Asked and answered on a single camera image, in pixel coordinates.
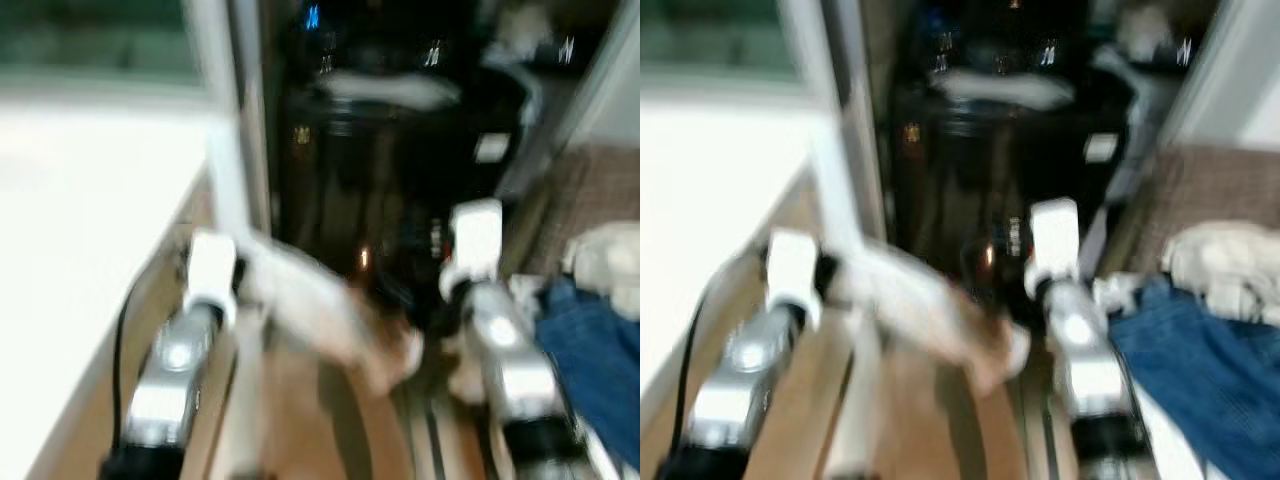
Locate white upright door frame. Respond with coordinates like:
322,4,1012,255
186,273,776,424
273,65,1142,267
183,0,273,246
778,0,886,256

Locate cream crumpled cloth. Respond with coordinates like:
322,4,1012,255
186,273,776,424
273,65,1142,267
562,222,641,319
1158,220,1280,325

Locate white garment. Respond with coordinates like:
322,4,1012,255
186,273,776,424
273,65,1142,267
240,233,427,397
830,238,1033,397

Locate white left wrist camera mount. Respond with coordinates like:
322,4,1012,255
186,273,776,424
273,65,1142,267
764,227,827,333
184,229,242,326

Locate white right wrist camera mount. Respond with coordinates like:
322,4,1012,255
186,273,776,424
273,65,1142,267
1023,197,1083,295
441,198,505,297

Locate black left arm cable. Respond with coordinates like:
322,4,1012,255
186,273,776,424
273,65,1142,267
108,275,146,456
670,278,723,456

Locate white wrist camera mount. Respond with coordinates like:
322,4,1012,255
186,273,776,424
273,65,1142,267
764,227,827,333
441,198,505,297
184,229,242,326
1023,197,1083,295

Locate brown woven laundry basket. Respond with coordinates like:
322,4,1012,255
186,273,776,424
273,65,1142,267
518,144,641,283
1115,144,1280,283

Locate blue jeans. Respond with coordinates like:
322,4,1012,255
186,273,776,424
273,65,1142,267
533,278,641,471
1103,274,1280,473

